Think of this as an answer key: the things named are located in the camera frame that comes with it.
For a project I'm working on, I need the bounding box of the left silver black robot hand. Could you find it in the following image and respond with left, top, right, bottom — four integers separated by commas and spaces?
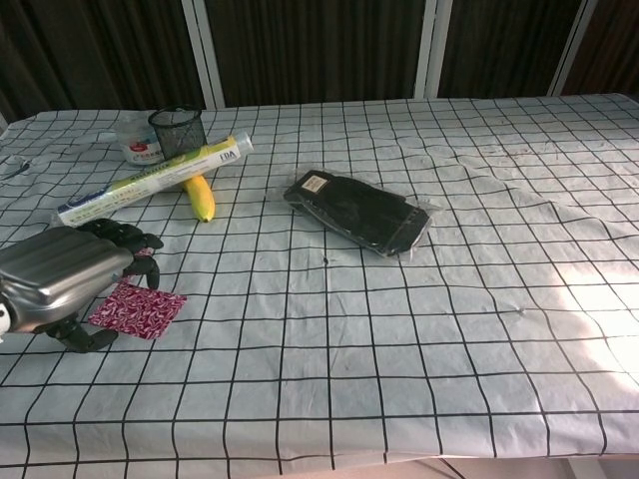
0, 218, 165, 354

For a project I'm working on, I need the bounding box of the red patterned cloth square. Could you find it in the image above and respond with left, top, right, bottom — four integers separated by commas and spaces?
88, 279, 188, 342

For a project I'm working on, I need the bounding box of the long cling film box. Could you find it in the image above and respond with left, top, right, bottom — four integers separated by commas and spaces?
55, 127, 255, 231

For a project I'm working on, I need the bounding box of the clear plastic cup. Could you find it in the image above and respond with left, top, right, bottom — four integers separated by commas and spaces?
115, 111, 167, 168

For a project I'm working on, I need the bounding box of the yellow banana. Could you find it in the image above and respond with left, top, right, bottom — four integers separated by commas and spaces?
180, 174, 218, 224

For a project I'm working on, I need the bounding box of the black mesh pen holder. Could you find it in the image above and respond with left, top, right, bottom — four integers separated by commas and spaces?
147, 104, 208, 163

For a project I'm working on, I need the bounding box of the white black grid tablecloth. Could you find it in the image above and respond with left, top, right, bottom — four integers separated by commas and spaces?
0, 92, 639, 479

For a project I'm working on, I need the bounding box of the black gloves plastic package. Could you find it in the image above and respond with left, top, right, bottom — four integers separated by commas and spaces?
282, 169, 433, 261

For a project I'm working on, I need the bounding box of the white window frame post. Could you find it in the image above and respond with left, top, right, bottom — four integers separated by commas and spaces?
180, 0, 227, 110
550, 0, 601, 97
412, 0, 454, 100

